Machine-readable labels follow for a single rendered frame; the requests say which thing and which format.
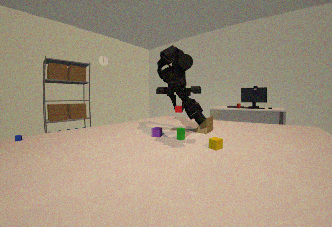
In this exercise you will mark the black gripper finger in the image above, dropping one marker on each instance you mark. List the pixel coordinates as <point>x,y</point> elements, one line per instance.
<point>185,97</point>
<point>173,99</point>

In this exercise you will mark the small blue block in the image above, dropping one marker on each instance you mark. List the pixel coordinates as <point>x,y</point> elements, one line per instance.
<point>18,138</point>

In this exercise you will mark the red block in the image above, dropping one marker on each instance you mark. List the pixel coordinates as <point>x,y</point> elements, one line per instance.
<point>178,109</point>

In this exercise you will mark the green block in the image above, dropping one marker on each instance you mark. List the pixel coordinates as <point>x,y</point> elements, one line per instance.
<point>180,137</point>
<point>180,131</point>

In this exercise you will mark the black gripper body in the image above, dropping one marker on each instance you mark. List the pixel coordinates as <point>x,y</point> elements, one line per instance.
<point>165,90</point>

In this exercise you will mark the purple block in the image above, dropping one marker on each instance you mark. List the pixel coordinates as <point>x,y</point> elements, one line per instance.
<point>156,132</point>

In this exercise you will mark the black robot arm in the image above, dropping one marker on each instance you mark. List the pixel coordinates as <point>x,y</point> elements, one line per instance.
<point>180,63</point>

